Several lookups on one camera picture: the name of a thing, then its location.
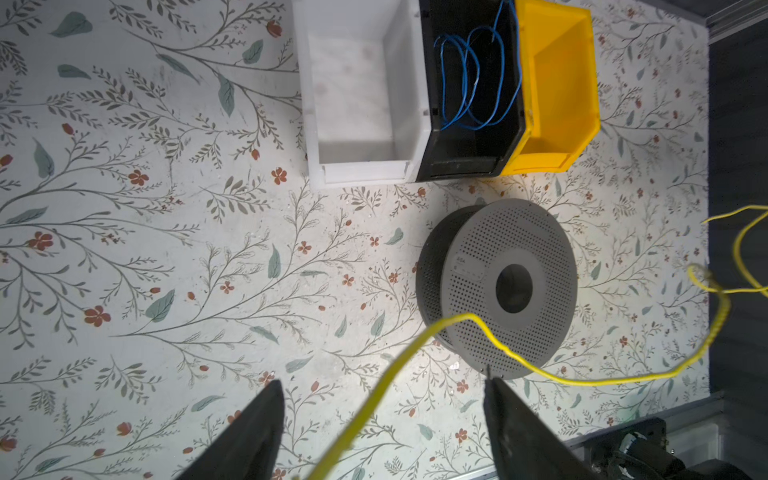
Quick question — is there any black plastic bin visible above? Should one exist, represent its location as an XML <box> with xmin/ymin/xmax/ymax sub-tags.
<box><xmin>416</xmin><ymin>1</ymin><xmax>525</xmax><ymax>182</ymax></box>

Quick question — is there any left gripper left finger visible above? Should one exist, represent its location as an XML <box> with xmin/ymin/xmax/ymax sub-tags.
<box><xmin>178</xmin><ymin>380</ymin><xmax>285</xmax><ymax>480</ymax></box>

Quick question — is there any grey perforated cable spool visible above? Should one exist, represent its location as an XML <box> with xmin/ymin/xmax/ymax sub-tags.
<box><xmin>416</xmin><ymin>199</ymin><xmax>578</xmax><ymax>368</ymax></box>

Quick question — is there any white plastic bin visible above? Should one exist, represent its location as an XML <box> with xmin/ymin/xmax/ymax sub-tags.
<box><xmin>292</xmin><ymin>0</ymin><xmax>432</xmax><ymax>189</ymax></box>

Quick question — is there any yellow plastic bin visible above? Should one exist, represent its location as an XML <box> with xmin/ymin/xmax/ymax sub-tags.
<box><xmin>501</xmin><ymin>0</ymin><xmax>600</xmax><ymax>176</ymax></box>

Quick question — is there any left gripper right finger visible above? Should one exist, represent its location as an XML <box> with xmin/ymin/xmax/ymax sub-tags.
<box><xmin>483</xmin><ymin>377</ymin><xmax>596</xmax><ymax>480</ymax></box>

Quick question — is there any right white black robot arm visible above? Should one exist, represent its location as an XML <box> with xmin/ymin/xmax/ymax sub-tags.
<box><xmin>583</xmin><ymin>418</ymin><xmax>749</xmax><ymax>480</ymax></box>

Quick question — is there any yellow cable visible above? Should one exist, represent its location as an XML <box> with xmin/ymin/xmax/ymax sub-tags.
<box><xmin>302</xmin><ymin>205</ymin><xmax>768</xmax><ymax>480</ymax></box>

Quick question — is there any floral table mat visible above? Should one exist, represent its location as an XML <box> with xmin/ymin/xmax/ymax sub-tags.
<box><xmin>1</xmin><ymin>1</ymin><xmax>709</xmax><ymax>479</ymax></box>

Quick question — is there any blue cables bundle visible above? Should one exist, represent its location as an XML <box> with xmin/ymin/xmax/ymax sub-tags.
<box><xmin>433</xmin><ymin>0</ymin><xmax>523</xmax><ymax>132</ymax></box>

